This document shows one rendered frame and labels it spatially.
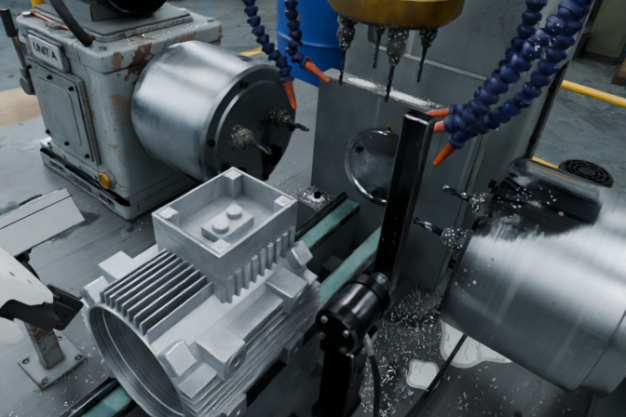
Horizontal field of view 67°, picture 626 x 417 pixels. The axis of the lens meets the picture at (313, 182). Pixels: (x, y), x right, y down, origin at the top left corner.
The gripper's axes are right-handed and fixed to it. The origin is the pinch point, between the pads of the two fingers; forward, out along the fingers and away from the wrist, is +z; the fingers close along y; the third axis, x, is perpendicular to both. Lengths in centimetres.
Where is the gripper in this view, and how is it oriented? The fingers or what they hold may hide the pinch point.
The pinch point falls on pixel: (55, 307)
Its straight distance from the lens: 53.0
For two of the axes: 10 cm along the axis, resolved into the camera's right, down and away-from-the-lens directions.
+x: 5.5, -7.8, 3.0
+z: 2.4, 4.9, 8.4
